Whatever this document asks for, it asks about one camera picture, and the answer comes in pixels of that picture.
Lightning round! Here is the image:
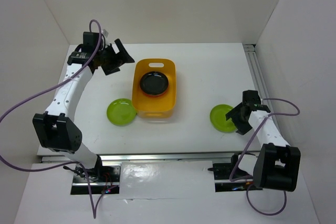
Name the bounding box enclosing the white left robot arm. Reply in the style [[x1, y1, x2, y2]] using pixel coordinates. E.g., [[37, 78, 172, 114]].
[[33, 39, 134, 182]]

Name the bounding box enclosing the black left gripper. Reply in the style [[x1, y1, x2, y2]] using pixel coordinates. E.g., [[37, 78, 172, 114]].
[[96, 39, 134, 76]]

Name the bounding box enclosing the aluminium rail front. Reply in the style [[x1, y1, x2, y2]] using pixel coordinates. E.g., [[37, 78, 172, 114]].
[[40, 152, 237, 163]]

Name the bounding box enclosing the aluminium rail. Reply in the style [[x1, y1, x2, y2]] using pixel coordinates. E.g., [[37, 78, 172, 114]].
[[243, 43, 289, 158], [40, 152, 237, 163]]

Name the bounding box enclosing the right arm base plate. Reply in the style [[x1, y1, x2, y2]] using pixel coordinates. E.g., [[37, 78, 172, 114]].
[[208, 162, 263, 193]]

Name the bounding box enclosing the aluminium rail right side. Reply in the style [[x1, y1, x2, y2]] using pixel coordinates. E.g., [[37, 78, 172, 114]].
[[243, 43, 289, 158]]

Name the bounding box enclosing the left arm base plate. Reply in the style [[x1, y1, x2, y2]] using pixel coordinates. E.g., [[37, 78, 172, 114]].
[[70, 165, 121, 195]]

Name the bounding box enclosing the black plate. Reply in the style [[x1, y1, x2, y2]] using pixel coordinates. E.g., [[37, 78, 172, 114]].
[[139, 71, 169, 97]]

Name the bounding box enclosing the yellow plastic bin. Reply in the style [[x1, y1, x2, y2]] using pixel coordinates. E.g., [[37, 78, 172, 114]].
[[132, 58, 177, 118]]

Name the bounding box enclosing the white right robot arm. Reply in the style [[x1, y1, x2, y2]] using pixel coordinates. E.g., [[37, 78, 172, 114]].
[[226, 90, 301, 192]]

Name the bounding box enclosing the green plate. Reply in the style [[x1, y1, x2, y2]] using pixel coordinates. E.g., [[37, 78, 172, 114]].
[[106, 98, 137, 126], [209, 104, 236, 133]]

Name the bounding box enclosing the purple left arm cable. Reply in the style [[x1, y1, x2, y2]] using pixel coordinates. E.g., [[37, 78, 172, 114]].
[[0, 19, 112, 219]]

